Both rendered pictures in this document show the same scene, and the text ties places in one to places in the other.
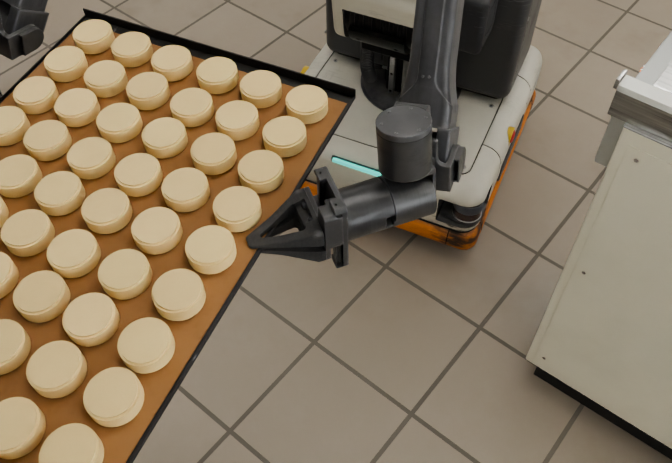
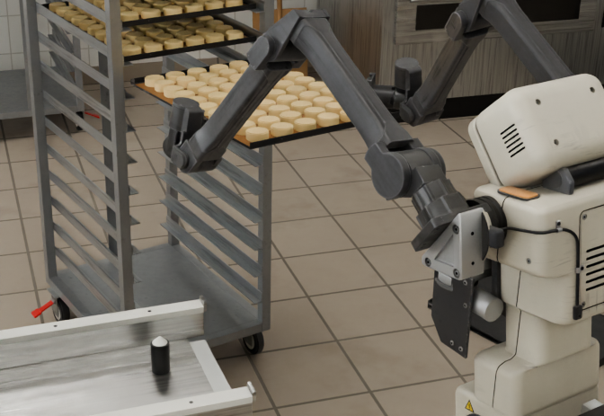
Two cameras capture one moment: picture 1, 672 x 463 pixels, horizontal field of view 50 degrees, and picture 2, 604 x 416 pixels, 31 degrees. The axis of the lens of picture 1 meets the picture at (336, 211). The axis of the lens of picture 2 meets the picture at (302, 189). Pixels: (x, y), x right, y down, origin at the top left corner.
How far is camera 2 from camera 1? 2.62 m
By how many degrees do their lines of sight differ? 90
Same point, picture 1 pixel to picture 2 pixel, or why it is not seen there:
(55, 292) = (225, 86)
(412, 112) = (188, 105)
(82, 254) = not seen: hidden behind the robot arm
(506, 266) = not seen: outside the picture
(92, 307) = (209, 89)
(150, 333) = (185, 93)
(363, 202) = not seen: hidden behind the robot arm
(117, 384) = (174, 88)
